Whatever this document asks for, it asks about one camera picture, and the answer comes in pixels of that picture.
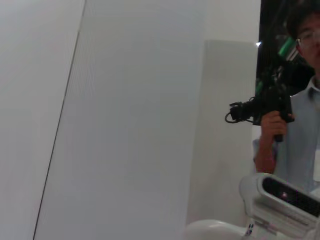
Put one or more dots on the person's right forearm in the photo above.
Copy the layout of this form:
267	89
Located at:
266	155

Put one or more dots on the black handheld control device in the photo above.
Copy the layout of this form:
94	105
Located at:
272	100

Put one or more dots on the person in light blue shirt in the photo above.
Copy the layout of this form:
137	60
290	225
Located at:
300	130

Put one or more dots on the white robot head with camera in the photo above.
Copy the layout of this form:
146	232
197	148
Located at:
255	185

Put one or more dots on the person's right hand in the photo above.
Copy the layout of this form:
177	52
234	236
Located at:
270	125

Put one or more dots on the person's eyeglasses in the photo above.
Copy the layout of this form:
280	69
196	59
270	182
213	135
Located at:
308	37

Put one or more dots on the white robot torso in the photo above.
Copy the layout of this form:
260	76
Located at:
212	230

